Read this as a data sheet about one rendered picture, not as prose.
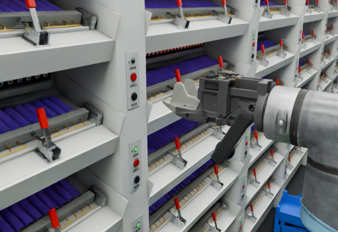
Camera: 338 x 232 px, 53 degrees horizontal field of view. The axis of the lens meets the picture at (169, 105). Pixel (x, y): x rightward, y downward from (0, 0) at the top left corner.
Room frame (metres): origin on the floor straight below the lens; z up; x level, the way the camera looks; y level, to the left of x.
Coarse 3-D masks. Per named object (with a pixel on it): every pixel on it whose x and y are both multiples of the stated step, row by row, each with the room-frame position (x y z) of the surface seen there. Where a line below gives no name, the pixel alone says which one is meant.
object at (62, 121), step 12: (84, 108) 0.69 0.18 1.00; (48, 120) 0.62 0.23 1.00; (60, 120) 0.63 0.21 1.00; (72, 120) 0.65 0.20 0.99; (84, 120) 0.69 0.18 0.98; (12, 132) 0.55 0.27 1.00; (24, 132) 0.56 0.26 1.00; (36, 132) 0.58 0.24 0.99; (0, 144) 0.53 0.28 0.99; (12, 144) 0.55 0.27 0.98; (0, 156) 0.51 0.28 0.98
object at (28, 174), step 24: (0, 96) 0.64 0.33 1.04; (72, 96) 0.75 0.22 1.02; (96, 120) 0.68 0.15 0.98; (120, 120) 0.67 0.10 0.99; (24, 144) 0.57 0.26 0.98; (72, 144) 0.60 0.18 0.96; (96, 144) 0.62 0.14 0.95; (0, 168) 0.50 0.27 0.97; (24, 168) 0.51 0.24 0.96; (48, 168) 0.52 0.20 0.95; (72, 168) 0.58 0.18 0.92; (0, 192) 0.45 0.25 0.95; (24, 192) 0.49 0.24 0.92
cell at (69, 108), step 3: (51, 96) 0.71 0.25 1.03; (54, 96) 0.71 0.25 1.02; (51, 99) 0.71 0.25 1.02; (54, 99) 0.71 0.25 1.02; (57, 99) 0.71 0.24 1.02; (54, 102) 0.70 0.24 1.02; (57, 102) 0.70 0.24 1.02; (60, 102) 0.70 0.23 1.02; (63, 102) 0.70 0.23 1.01; (57, 105) 0.69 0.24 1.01; (60, 105) 0.69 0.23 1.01; (63, 105) 0.69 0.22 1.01; (66, 105) 0.69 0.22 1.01; (63, 108) 0.69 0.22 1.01; (66, 108) 0.68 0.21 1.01; (69, 108) 0.69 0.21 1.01; (66, 111) 0.68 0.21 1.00; (69, 111) 0.68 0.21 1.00
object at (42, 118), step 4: (40, 108) 0.56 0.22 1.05; (36, 112) 0.56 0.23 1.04; (40, 112) 0.55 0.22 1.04; (44, 112) 0.56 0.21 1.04; (40, 116) 0.55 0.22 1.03; (44, 116) 0.56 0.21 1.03; (40, 120) 0.55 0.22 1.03; (44, 120) 0.55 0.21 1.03; (40, 124) 0.55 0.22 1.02; (44, 124) 0.55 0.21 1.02; (48, 124) 0.56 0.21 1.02; (44, 128) 0.55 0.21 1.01; (44, 132) 0.55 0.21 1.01; (48, 132) 0.55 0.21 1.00; (44, 136) 0.55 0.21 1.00; (48, 136) 0.55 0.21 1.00; (48, 140) 0.55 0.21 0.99; (48, 144) 0.55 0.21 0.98; (52, 144) 0.55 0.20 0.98
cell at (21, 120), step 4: (8, 108) 0.63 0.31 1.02; (12, 108) 0.63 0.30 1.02; (8, 112) 0.62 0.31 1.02; (12, 112) 0.62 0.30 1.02; (16, 112) 0.62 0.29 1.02; (12, 116) 0.61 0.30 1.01; (16, 116) 0.61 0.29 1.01; (20, 116) 0.61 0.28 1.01; (16, 120) 0.61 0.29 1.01; (20, 120) 0.60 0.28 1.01; (24, 120) 0.60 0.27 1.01; (20, 124) 0.60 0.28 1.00; (24, 124) 0.60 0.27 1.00; (28, 124) 0.60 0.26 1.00
